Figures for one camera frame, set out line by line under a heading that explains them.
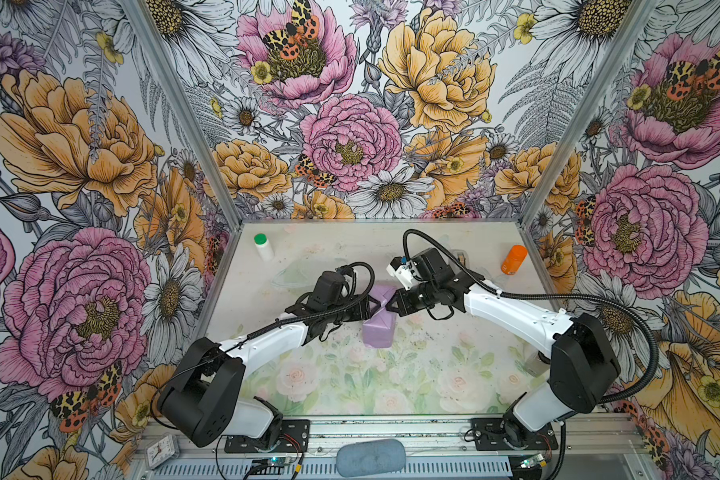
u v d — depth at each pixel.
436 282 0.66
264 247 1.05
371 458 0.69
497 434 0.72
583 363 0.44
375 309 0.81
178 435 0.43
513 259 1.01
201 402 0.42
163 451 0.70
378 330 0.80
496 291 0.55
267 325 0.54
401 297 0.73
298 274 1.07
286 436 0.73
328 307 0.67
